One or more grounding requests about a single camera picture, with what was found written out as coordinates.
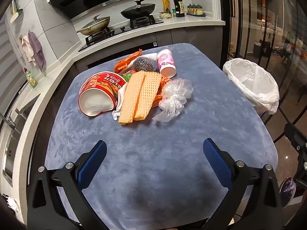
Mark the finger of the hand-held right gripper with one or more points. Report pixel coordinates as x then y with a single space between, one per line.
296 135

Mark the black gas stove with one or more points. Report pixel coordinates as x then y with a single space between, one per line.
120 28

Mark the orange foam net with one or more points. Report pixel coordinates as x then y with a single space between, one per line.
150 91
129 100

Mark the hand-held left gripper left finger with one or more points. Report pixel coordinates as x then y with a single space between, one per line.
92 163

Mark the green snack packet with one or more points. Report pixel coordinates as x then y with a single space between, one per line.
127 76

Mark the grey kitchen cabinet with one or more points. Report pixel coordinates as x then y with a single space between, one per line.
191 38

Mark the beige hanging towel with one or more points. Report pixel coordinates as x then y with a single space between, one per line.
27 49

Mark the bowl of garlic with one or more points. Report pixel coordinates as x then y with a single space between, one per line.
165 15

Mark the white-lined trash bin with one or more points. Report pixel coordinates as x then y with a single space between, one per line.
249 81

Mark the black built-in oven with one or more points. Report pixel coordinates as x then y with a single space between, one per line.
108 55

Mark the clear plastic bag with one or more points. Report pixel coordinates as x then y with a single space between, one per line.
175 93

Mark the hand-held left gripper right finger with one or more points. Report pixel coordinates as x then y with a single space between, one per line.
215 163

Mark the white rag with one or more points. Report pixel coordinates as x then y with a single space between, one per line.
13 203

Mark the green condiment jar set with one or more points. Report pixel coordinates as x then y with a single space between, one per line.
195 9

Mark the steel wool scrubber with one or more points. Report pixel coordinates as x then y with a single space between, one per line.
144 63

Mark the white tissue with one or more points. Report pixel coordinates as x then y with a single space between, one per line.
117 112

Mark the glass sliding door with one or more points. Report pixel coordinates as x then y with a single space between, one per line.
263 16

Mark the orange plastic wrapper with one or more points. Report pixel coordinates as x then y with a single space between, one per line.
164 81

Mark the steel faucet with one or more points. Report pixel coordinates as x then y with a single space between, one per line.
9 119

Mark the blue table cover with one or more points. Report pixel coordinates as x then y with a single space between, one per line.
144 136

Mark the purple hanging towel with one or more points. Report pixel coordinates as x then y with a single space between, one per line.
37 50

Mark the beige frying pan with lid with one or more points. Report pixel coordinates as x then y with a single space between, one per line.
96 25

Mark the black bag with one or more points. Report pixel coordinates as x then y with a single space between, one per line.
262 49

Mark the hanging kitchen utensil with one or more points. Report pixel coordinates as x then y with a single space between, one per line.
16 15

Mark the red instant noodle bowl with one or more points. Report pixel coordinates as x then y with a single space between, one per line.
96 100

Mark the green dish soap bottle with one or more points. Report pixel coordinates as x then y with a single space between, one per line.
31 79

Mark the black wok with lid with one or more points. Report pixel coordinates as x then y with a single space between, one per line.
138 10

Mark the dark soy sauce bottle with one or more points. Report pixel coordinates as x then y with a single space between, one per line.
178 7

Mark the yellow packet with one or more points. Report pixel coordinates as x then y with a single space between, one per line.
166 4

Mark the pink paper cup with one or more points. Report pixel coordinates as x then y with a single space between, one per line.
165 63

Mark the small green bottle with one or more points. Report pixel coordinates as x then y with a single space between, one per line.
174 12

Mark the steel sink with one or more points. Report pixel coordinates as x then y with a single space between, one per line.
14 143

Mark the orange snack wrapper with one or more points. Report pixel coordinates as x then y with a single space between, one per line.
122 63

